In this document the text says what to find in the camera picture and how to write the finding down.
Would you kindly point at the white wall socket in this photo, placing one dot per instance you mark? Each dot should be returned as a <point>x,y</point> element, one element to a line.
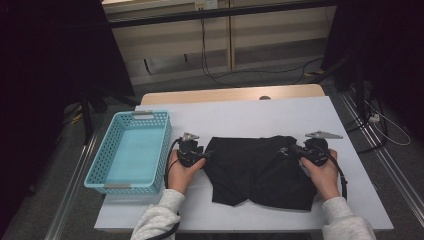
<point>206,4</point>

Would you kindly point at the light blue perforated basket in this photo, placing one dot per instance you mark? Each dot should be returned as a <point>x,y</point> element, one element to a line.
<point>133,156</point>

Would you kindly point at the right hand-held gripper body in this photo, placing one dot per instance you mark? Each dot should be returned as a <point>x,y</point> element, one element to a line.
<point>316,151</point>

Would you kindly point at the black curtain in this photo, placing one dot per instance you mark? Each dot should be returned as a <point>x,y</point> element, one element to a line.
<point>393,50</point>
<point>50,66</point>

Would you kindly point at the metal floor rail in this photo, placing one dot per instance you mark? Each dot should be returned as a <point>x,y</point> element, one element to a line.
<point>70,190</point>
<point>386,163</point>

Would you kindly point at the white power adapter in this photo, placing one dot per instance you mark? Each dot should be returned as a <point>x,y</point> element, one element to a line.
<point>374,118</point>

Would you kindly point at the black tripod stand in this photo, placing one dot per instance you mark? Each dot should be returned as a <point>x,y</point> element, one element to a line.
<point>359,96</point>
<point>87,113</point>

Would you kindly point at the person's right hand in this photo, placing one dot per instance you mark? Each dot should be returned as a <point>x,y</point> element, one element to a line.
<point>325,180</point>

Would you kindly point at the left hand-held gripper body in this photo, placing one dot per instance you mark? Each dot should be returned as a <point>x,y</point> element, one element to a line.
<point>188,153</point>

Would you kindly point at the wooden table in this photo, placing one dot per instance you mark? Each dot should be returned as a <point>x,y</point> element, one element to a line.
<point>216,95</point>

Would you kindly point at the black pants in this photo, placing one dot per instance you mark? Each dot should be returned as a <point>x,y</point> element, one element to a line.
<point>256,173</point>

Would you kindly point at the person's left hand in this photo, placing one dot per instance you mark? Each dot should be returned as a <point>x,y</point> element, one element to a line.
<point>180,176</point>

